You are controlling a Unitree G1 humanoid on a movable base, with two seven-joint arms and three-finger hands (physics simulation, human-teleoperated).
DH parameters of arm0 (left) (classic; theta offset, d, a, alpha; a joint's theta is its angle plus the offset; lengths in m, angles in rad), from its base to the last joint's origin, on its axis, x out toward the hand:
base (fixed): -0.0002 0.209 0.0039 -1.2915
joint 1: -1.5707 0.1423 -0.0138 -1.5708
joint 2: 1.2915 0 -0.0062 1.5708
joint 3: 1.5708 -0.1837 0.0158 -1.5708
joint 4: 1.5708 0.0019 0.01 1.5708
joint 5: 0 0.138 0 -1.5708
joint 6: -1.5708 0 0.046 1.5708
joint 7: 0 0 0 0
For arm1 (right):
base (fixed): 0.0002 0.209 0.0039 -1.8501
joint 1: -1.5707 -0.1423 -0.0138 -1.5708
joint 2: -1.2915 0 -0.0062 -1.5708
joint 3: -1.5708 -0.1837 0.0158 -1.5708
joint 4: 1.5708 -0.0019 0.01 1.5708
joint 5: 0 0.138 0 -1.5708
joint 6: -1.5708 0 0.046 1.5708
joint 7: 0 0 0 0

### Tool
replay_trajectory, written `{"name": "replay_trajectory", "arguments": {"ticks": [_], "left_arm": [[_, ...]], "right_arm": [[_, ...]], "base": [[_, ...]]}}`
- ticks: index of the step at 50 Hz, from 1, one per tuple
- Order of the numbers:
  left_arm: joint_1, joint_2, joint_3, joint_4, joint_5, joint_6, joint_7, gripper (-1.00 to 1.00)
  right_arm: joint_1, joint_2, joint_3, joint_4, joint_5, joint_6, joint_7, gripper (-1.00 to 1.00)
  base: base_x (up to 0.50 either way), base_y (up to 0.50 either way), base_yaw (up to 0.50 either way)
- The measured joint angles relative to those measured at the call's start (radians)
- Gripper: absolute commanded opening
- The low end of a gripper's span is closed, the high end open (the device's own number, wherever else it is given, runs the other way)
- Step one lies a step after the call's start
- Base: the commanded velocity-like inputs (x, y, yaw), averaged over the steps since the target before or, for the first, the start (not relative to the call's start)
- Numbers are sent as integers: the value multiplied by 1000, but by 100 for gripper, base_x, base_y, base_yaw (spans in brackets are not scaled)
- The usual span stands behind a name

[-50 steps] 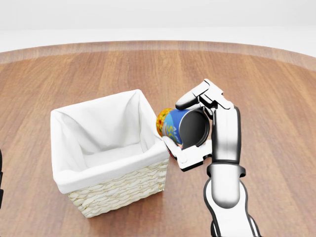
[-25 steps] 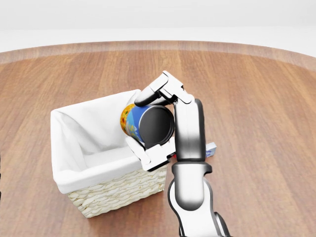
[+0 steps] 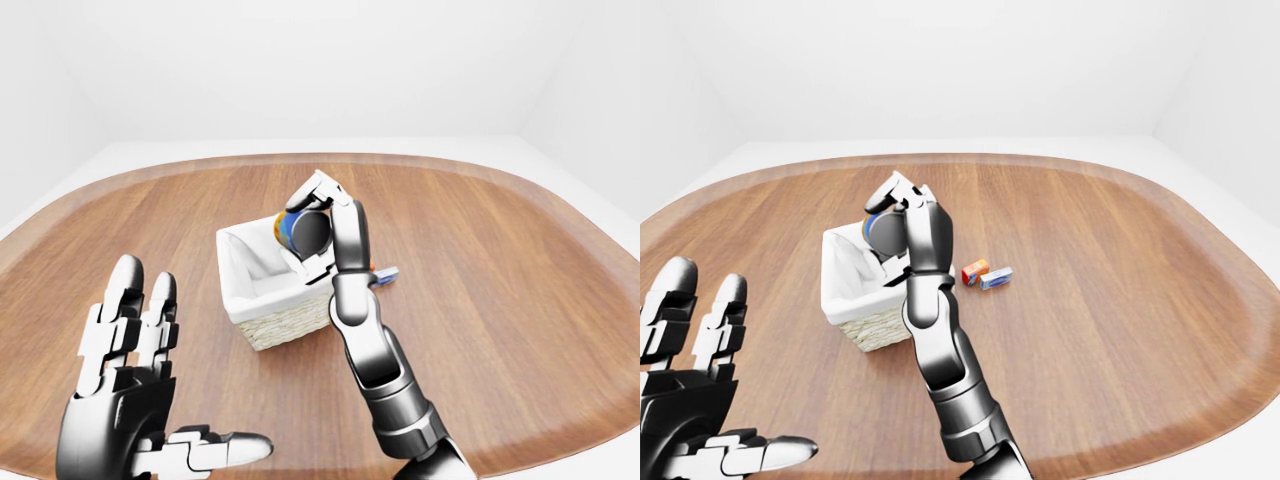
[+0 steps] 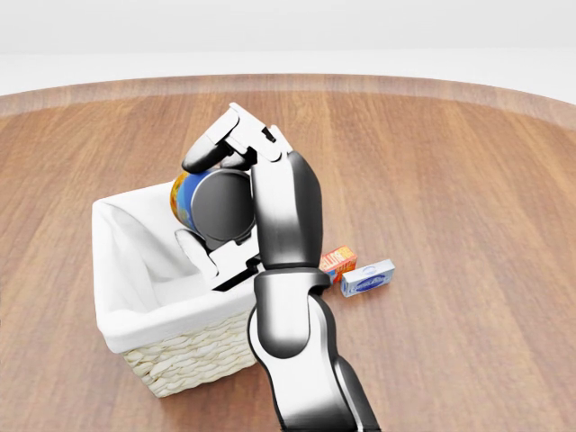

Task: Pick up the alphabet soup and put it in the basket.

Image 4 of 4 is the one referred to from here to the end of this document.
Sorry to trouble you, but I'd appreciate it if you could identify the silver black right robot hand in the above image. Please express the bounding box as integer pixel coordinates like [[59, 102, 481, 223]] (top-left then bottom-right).
[[174, 102, 325, 293]]

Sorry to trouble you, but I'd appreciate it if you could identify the blue orange soup tin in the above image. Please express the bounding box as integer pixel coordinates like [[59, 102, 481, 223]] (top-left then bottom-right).
[[169, 166, 257, 242]]

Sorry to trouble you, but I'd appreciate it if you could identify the white lined wicker basket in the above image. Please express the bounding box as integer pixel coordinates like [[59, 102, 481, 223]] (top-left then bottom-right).
[[91, 180, 263, 399]]

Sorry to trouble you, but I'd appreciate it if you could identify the orange red food box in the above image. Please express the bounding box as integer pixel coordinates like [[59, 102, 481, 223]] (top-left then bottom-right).
[[318, 245, 359, 285]]

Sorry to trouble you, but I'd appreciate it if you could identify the white blue food box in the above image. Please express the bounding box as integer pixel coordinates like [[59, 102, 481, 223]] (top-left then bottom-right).
[[339, 258, 397, 299]]

